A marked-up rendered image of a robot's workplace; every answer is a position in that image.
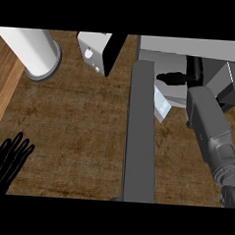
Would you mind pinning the white cylinder with grey base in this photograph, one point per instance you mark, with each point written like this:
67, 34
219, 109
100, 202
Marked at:
31, 50

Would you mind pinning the white and black toaster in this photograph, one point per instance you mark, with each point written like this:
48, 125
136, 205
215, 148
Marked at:
92, 50

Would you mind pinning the pale blue milk carton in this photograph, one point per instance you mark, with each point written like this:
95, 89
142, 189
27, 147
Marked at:
162, 105

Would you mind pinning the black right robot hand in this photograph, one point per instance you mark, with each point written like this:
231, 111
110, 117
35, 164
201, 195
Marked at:
194, 70

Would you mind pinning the dark grey microwave door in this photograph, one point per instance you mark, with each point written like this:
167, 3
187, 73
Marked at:
141, 134

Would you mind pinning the grey microwave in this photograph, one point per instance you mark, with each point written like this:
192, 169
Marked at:
192, 48

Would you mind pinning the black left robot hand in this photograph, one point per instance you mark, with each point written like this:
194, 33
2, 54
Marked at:
6, 163

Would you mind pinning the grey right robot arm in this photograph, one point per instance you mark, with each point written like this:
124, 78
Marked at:
208, 135

